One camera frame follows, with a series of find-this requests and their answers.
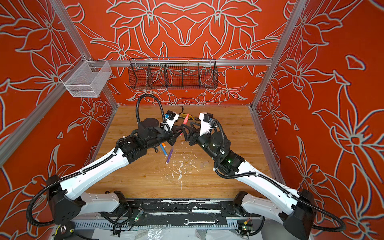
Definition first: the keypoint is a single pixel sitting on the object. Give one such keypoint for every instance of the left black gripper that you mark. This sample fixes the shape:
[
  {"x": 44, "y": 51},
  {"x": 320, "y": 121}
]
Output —
[{"x": 173, "y": 135}]

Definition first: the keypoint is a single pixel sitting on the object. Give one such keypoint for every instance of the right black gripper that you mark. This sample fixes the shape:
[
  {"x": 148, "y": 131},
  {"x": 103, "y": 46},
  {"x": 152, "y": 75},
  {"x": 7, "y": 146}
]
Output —
[{"x": 194, "y": 135}]

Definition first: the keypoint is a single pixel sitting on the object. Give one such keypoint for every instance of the pink marker pen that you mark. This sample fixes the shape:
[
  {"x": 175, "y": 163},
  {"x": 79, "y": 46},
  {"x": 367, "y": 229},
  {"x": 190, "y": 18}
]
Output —
[{"x": 186, "y": 119}]

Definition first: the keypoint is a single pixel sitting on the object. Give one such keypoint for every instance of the purple marker pen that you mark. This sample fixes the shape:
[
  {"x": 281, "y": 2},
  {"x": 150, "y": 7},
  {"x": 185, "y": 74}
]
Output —
[{"x": 170, "y": 155}]

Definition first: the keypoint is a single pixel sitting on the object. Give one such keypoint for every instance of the blue marker pen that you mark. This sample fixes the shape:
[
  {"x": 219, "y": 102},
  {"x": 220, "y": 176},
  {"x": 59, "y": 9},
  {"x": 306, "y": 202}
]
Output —
[{"x": 163, "y": 147}]

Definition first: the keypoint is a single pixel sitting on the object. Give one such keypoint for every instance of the clear pen cap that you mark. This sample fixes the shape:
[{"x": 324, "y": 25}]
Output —
[{"x": 204, "y": 165}]

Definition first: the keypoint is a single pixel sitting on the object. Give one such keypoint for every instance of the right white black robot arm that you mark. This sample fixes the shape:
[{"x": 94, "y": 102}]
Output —
[{"x": 299, "y": 214}]

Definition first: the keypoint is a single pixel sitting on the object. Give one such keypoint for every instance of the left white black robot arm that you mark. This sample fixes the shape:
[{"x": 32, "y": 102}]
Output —
[{"x": 67, "y": 196}]

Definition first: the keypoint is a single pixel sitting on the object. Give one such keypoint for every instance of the silver wrench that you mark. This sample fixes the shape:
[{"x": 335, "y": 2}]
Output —
[{"x": 188, "y": 222}]

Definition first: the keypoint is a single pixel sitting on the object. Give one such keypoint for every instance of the black tape measure foreground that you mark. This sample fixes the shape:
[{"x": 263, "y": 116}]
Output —
[{"x": 64, "y": 231}]

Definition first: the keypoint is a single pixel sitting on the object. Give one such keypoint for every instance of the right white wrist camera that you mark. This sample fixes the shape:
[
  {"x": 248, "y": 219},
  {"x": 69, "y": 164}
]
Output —
[{"x": 205, "y": 121}]

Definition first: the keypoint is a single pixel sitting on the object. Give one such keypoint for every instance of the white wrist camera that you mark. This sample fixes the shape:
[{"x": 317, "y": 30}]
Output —
[
  {"x": 205, "y": 121},
  {"x": 169, "y": 120}
]

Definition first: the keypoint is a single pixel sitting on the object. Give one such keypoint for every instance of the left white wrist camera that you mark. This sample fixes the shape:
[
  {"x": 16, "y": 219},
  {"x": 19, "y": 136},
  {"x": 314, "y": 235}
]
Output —
[{"x": 169, "y": 120}]

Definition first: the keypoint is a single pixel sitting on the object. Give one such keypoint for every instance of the black wire wall basket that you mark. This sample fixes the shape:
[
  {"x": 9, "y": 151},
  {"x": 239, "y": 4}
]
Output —
[{"x": 173, "y": 74}]

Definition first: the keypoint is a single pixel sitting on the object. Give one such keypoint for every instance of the clear plastic wall bin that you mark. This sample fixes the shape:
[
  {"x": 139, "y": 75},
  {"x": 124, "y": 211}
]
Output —
[{"x": 85, "y": 81}]

